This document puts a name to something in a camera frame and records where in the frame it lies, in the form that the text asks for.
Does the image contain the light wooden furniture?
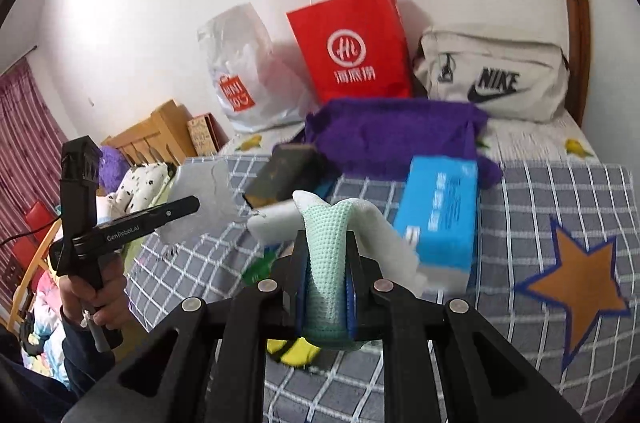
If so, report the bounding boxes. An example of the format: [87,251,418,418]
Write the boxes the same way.
[100,100,198,166]

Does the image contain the white plastic shopping bag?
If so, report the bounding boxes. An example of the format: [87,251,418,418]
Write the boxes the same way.
[196,3,321,134]

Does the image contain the dark tin box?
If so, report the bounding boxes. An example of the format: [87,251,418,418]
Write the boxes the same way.
[243,143,331,209]

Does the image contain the mint green white sock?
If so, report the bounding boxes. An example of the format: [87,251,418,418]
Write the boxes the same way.
[292,190,423,351]

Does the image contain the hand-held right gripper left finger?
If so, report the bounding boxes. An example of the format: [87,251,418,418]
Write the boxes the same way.
[60,230,311,423]

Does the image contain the grey plastic packet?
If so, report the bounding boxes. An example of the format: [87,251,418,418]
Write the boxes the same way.
[167,158,236,244]

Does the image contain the person's left forearm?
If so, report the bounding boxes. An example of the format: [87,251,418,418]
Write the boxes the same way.
[60,313,118,396]

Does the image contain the maroon curtain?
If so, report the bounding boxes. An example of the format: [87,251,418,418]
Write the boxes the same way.
[0,56,68,254]

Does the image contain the yellow small bag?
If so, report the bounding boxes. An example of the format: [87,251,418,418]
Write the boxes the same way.
[265,335,321,369]

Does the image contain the white spotted pillow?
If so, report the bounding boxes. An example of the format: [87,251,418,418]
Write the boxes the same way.
[107,162,171,216]

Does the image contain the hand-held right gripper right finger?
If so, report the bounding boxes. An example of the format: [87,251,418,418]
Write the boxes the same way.
[344,230,586,423]

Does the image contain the dark wooden headboard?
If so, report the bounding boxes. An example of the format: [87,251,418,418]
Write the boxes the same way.
[540,0,588,129]

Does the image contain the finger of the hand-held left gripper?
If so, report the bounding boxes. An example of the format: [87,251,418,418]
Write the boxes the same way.
[145,196,201,230]

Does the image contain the blue tissue pack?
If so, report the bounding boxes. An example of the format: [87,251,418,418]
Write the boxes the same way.
[392,156,479,294]

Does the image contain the red paper bag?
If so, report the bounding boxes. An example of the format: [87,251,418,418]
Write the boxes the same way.
[286,0,415,104]

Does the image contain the person's left hand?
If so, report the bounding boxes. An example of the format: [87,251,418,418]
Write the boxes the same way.
[60,262,130,330]

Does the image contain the purple towel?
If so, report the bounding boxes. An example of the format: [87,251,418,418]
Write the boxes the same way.
[304,98,503,191]

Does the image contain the grey checked blanket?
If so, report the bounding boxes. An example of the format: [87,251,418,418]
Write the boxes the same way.
[127,153,640,423]

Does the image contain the beige waist bag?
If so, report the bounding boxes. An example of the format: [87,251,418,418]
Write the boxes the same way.
[412,23,572,122]

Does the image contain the brown printed box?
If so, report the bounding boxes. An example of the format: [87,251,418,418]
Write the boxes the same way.
[187,113,231,154]

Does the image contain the wooden chair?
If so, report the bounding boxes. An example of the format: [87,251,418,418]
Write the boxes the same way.
[7,218,63,334]

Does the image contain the purple plush pillow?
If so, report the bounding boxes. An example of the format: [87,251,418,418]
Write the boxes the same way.
[100,146,126,196]

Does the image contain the black cable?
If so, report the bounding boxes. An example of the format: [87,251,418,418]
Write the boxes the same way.
[0,215,63,249]

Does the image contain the floral printed quilt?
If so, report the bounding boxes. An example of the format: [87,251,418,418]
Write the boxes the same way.
[20,270,71,386]

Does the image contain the small green packet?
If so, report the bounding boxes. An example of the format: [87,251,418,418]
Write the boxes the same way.
[242,250,281,286]

